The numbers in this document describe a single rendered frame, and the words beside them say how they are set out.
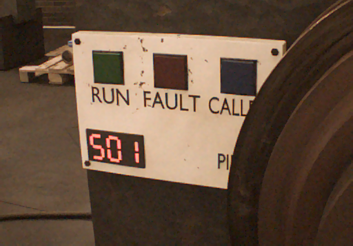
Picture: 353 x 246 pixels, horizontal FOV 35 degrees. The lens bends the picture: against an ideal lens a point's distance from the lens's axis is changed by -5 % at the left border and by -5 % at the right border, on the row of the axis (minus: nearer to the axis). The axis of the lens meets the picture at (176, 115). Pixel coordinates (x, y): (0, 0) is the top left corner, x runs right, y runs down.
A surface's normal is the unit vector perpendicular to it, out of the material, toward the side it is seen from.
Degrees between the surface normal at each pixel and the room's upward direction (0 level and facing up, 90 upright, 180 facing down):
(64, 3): 90
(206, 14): 90
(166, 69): 90
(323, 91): 90
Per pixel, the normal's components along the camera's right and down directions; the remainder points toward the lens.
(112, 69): -0.36, 0.32
